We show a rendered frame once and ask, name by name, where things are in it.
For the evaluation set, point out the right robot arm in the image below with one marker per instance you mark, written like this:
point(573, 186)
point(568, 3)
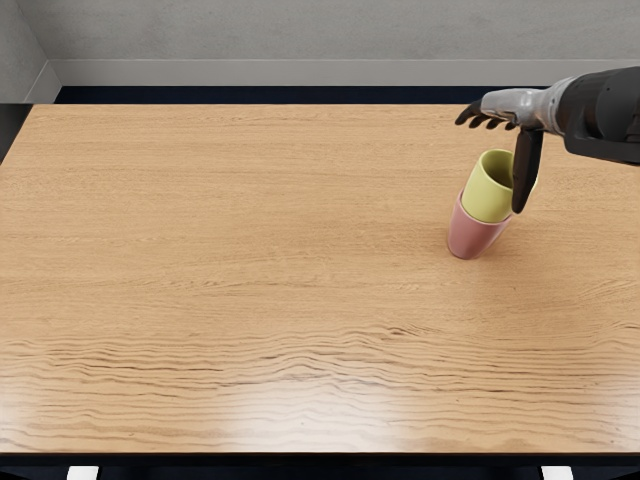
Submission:
point(607, 115)

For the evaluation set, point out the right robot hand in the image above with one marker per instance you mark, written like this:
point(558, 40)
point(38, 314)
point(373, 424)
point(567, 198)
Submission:
point(520, 107)

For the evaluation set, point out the pink cup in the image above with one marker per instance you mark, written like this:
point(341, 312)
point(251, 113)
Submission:
point(470, 237)

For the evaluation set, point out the yellow-green cup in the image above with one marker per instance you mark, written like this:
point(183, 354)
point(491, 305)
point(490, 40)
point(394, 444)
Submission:
point(487, 192)

